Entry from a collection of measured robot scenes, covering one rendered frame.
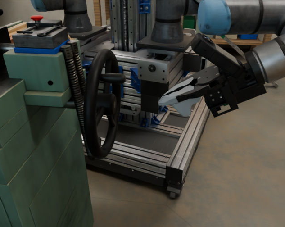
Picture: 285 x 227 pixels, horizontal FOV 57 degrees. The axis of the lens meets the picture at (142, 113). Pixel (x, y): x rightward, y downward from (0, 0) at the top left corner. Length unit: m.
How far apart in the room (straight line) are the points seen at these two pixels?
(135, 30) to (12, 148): 0.92
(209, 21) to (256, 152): 1.51
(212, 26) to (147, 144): 1.09
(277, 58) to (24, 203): 0.66
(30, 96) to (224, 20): 0.46
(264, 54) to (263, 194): 1.24
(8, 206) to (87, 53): 0.90
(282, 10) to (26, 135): 0.63
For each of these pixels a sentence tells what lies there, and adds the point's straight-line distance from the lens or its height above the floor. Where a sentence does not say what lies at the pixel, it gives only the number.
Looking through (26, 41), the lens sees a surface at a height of 0.99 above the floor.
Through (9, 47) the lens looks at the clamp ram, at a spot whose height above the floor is 0.96.
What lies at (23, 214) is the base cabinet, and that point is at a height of 0.59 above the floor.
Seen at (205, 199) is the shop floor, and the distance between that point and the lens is 1.56.
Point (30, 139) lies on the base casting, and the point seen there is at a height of 0.75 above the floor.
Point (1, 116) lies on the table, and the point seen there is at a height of 0.86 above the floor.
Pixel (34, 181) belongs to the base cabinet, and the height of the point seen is 0.63.
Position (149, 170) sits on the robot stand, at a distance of 1.46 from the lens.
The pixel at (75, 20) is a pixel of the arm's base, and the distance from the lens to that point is 1.42.
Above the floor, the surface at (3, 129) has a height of 0.83.
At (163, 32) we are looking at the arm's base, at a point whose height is 0.86.
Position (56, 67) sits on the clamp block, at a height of 0.93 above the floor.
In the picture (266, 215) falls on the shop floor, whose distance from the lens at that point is 1.59.
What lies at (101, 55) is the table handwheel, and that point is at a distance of 0.63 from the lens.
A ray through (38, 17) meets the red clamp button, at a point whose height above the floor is 1.02.
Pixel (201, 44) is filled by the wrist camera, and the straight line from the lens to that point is 0.51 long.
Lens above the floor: 1.15
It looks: 31 degrees down
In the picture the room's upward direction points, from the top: straight up
